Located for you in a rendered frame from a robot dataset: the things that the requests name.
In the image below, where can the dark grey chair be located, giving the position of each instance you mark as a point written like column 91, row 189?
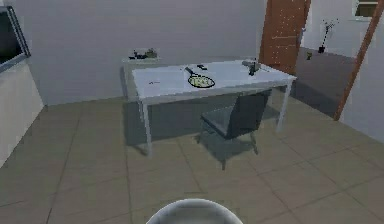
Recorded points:
column 238, row 116

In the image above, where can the black remote control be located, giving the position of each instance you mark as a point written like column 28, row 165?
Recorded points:
column 201, row 67

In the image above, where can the green house plant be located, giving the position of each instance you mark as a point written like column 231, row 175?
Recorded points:
column 151, row 53

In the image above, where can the grey spray bottle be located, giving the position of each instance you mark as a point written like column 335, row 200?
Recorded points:
column 252, row 66

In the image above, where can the white side table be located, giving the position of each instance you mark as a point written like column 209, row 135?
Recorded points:
column 128, row 71

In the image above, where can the small black objects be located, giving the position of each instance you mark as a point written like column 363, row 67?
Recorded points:
column 138, row 55

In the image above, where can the grey round bowl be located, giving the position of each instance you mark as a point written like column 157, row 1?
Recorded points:
column 194, row 213

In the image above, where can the brown room door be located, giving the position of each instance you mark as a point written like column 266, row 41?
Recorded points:
column 283, row 33

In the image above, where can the small green object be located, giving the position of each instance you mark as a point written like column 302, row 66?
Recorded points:
column 309, row 56

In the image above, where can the framed wall picture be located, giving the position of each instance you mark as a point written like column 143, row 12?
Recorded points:
column 366, row 8

